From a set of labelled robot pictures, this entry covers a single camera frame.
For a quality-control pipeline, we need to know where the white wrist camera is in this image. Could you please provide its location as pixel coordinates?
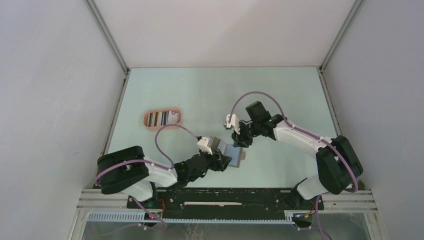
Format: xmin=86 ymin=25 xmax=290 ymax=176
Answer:
xmin=197 ymin=136 xmax=215 ymax=155
xmin=223 ymin=113 xmax=240 ymax=132

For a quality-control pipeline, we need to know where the peach plastic card tray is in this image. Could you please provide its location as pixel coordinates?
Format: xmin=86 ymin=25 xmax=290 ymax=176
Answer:
xmin=143 ymin=107 xmax=182 ymax=131

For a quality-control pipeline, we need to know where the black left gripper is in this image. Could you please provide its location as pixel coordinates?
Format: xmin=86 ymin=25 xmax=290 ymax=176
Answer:
xmin=188 ymin=146 xmax=232 ymax=182

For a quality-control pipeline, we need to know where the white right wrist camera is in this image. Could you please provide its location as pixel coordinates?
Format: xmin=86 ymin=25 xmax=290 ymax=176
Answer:
xmin=223 ymin=113 xmax=240 ymax=132

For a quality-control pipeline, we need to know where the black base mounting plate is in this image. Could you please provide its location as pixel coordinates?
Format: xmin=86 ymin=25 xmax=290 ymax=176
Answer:
xmin=143 ymin=187 xmax=324 ymax=221

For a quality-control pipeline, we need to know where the taupe leather card holder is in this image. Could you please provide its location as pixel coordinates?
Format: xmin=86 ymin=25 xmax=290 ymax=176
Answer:
xmin=217 ymin=138 xmax=246 ymax=168

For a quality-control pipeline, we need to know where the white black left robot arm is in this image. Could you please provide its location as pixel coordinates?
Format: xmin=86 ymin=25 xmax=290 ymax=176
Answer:
xmin=94 ymin=146 xmax=233 ymax=208

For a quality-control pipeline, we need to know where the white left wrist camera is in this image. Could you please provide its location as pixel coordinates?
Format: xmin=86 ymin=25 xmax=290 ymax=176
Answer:
xmin=197 ymin=136 xmax=215 ymax=155

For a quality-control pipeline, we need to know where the stack of credit cards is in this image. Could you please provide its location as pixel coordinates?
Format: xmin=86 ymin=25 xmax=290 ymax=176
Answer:
xmin=147 ymin=110 xmax=180 ymax=127

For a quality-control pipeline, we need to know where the aluminium frame rail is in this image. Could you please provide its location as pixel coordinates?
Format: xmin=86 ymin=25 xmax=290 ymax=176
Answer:
xmin=76 ymin=189 xmax=129 ymax=211

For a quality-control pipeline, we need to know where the white cable duct strip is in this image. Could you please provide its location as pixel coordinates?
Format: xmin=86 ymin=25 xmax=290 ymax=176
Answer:
xmin=87 ymin=211 xmax=294 ymax=225

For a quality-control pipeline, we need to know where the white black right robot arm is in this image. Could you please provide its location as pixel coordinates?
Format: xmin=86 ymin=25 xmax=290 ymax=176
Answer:
xmin=224 ymin=101 xmax=364 ymax=209

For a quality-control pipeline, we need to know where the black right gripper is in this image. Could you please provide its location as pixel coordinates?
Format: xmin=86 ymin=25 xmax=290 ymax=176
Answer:
xmin=231 ymin=120 xmax=261 ymax=149

